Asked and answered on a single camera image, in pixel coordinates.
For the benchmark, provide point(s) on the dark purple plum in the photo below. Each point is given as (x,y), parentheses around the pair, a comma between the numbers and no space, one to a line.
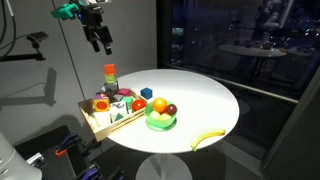
(171,109)

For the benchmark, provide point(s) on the white table pedestal base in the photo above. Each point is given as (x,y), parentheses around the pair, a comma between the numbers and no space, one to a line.
(163,167)

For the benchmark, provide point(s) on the purple orange toy block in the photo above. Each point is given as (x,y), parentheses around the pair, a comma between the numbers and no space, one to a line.
(101,102)

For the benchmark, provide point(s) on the yellow lemon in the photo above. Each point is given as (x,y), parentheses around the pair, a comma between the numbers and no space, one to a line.
(165,117)

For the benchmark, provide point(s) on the wooden crate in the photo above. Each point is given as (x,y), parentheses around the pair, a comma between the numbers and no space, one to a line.
(100,133)

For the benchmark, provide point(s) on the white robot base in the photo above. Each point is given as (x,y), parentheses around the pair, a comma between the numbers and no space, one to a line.
(13,166)

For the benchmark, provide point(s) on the orange stacked block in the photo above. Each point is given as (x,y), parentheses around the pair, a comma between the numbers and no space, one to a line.
(109,69)

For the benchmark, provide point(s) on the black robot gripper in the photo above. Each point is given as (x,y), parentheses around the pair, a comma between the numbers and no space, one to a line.
(91,18)

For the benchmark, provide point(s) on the green plastic bowl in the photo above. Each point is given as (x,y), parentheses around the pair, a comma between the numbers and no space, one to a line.
(159,124)

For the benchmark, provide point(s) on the camera on black stand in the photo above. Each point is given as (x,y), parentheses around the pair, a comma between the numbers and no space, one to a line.
(35,39)

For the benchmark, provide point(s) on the magenta toy block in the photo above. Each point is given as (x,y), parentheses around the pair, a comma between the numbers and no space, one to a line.
(124,92)

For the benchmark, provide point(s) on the green toy cube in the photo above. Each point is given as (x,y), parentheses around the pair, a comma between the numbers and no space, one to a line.
(128,100)

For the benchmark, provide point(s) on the purple clamp lower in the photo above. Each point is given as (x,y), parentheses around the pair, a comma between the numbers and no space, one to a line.
(90,174)

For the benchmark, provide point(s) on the blue cube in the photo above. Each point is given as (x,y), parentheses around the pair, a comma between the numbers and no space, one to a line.
(146,93)

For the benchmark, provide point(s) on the purple clamp with orange tip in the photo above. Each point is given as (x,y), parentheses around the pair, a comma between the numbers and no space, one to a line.
(68,142)

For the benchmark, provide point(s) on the pale yellow round fruit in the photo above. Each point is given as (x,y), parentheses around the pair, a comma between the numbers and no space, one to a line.
(154,115)

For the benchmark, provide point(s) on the red tomato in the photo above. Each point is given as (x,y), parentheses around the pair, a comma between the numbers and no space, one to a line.
(138,104)

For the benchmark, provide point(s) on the yellow banana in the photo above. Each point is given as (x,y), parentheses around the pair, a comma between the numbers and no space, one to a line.
(201,135)

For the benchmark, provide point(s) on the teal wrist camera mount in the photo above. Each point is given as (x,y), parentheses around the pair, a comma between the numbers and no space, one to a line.
(66,11)

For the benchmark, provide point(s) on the light green stacked block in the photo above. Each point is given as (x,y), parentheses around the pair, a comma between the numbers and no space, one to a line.
(110,78)

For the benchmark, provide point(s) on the orange fruit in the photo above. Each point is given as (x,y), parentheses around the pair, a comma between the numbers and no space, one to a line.
(159,105)

